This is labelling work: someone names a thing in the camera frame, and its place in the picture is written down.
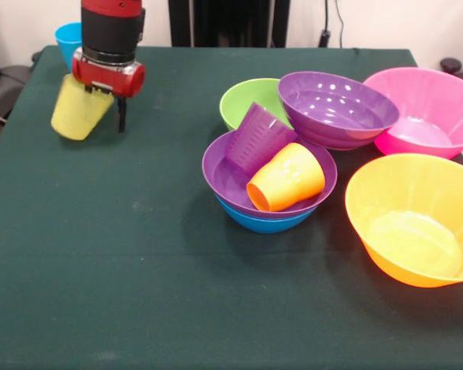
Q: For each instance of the blue cup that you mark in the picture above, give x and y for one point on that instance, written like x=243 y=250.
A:
x=69 y=42

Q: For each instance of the black office chair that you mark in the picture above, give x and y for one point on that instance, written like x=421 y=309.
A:
x=4 y=88
x=457 y=71

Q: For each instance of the purple cup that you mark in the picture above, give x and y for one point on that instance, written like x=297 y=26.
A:
x=258 y=138

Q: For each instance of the green bowl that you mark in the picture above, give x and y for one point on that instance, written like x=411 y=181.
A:
x=243 y=96

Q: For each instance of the blue bowl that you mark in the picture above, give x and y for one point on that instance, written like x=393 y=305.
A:
x=266 y=225

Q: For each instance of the purple bowl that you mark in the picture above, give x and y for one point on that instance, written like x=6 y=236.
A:
x=332 y=112
x=220 y=177

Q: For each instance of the pink bowl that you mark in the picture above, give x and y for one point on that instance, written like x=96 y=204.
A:
x=447 y=108

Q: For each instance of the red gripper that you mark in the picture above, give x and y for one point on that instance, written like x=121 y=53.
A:
x=112 y=79

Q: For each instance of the yellow cup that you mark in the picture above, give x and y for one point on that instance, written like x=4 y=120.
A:
x=75 y=115

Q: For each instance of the orange cup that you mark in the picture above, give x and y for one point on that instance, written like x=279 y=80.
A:
x=301 y=169
x=262 y=196

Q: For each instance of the orange bowl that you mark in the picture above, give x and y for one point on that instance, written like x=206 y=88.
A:
x=413 y=231

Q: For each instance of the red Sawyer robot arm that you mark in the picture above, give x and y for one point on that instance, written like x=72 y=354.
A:
x=112 y=27

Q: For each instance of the dark green table cloth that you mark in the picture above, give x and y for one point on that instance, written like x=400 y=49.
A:
x=100 y=250

